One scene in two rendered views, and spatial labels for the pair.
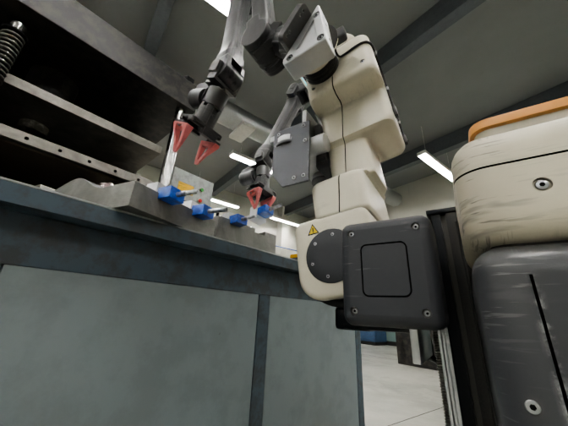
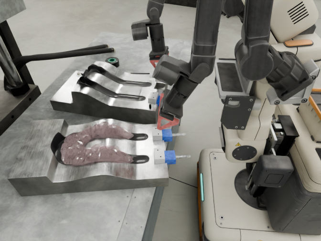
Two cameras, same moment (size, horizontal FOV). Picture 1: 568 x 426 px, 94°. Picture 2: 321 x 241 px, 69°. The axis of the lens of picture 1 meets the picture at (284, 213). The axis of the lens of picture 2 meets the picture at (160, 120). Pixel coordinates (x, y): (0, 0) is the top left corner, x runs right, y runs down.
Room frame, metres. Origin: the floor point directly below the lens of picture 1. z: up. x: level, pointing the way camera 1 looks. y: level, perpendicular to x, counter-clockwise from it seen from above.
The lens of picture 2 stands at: (0.11, 0.54, 1.54)
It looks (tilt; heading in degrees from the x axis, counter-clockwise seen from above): 44 degrees down; 330
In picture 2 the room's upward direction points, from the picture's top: straight up
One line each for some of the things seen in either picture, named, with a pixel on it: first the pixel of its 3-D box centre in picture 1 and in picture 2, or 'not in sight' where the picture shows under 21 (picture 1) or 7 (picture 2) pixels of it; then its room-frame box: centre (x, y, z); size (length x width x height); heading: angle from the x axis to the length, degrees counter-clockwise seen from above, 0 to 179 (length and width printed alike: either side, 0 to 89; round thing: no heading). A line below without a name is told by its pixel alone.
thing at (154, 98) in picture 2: (240, 220); (164, 101); (0.80, 0.14, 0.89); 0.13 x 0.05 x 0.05; 48
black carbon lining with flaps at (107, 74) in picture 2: not in sight; (112, 82); (1.01, 0.29, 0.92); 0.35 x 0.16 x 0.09; 48
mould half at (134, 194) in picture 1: (114, 214); (97, 151); (0.71, 0.47, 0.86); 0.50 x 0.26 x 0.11; 65
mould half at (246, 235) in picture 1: (207, 242); (111, 89); (1.03, 0.30, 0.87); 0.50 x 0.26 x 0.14; 48
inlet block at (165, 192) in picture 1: (174, 194); (172, 157); (0.55, 0.25, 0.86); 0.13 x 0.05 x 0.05; 65
